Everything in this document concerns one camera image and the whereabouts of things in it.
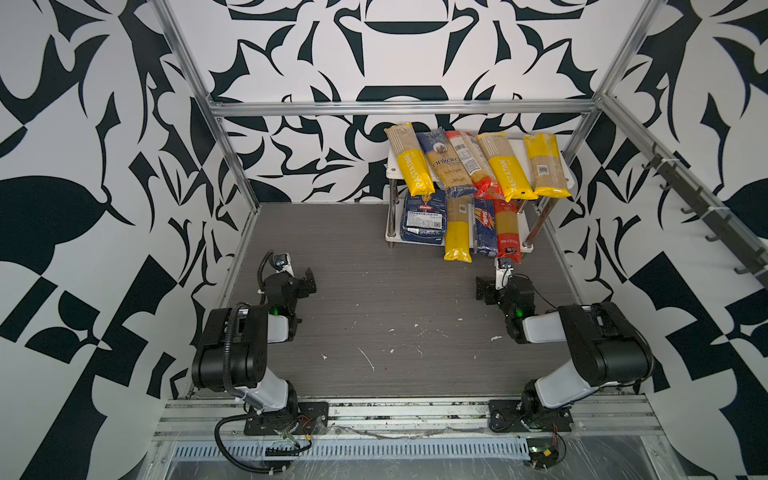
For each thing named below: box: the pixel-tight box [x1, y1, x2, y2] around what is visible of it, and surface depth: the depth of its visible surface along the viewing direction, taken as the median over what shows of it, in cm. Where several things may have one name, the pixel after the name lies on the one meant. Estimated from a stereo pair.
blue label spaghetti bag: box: [416, 128, 477, 199], surface depth 81 cm
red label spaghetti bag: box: [445, 130, 505, 200], surface depth 77 cm
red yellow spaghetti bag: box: [494, 198, 522, 264], surface depth 104 cm
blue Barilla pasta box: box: [400, 189, 447, 244], surface depth 101 cm
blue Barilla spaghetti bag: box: [474, 198, 498, 257], surface depth 103 cm
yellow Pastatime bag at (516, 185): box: [476, 132, 539, 202], surface depth 80 cm
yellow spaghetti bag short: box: [524, 132, 572, 198], surface depth 79 cm
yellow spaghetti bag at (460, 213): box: [444, 195, 475, 263], surface depth 103 cm
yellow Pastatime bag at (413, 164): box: [384, 122, 435, 197], surface depth 81 cm
